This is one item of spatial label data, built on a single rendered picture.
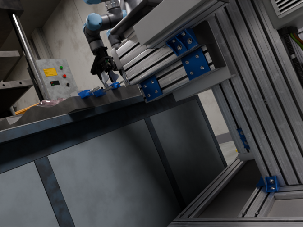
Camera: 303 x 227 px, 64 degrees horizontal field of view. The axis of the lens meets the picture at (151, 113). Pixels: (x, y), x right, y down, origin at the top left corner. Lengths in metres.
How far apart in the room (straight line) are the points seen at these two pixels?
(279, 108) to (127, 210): 0.76
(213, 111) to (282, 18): 2.58
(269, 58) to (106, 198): 0.84
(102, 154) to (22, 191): 0.36
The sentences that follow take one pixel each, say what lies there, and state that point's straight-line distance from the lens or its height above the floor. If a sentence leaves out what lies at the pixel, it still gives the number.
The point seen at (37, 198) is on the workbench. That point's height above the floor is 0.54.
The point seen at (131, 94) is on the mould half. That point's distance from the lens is 1.39.
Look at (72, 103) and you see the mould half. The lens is 1.01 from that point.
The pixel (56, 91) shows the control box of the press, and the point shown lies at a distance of 2.18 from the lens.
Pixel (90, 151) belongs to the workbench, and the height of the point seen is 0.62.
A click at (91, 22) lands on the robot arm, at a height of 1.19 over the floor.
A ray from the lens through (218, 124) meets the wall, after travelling 3.39.
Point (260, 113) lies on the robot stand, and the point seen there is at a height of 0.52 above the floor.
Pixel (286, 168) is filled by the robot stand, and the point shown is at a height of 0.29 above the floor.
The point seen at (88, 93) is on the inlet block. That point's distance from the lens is 1.05.
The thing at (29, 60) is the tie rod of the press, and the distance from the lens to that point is 2.07.
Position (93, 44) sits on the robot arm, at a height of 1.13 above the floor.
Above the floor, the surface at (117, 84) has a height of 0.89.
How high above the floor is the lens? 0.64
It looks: 2 degrees up
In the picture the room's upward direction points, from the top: 22 degrees counter-clockwise
